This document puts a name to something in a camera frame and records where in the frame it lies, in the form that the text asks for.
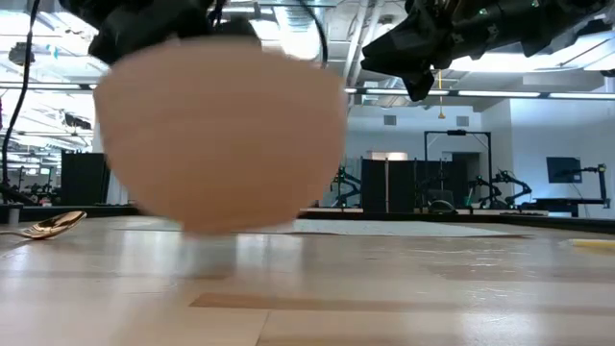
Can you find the black table border rail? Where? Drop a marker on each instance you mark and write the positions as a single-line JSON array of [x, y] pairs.
[[552, 223]]

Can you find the black background robot arm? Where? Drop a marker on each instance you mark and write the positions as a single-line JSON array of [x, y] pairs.
[[516, 185], [483, 192]]

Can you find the green-accent background robot arm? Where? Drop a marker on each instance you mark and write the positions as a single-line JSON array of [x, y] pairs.
[[347, 185]]

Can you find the grey cylinder post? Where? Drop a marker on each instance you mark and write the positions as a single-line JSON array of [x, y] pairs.
[[14, 214]]

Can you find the ceiling light strip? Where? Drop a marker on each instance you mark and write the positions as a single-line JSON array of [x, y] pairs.
[[43, 86], [499, 93]]

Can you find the black station frame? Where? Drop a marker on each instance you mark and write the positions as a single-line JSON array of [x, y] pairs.
[[489, 163]]

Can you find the grey woven placemat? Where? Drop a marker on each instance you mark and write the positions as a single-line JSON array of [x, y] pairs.
[[408, 228]]

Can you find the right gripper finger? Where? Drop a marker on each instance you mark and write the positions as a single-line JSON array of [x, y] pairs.
[[420, 86], [396, 53]]

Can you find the peach ceramic bowl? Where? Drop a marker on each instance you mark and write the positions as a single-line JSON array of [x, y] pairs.
[[216, 144]]

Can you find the silver ceiling duct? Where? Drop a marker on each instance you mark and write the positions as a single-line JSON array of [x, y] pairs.
[[293, 29]]

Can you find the black desk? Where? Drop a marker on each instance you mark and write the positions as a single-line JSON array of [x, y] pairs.
[[567, 202]]

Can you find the gold metal spoon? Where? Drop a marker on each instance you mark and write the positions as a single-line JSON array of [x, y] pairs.
[[53, 225]]

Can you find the black wall monitor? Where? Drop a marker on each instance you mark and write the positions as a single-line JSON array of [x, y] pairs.
[[563, 169]]

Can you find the wide black partition panel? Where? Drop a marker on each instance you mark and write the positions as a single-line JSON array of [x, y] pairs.
[[408, 187]]

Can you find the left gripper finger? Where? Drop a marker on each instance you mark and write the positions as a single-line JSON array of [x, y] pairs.
[[238, 29], [108, 50]]

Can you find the yellow plastic utensil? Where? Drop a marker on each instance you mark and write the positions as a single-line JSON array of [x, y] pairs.
[[596, 244]]

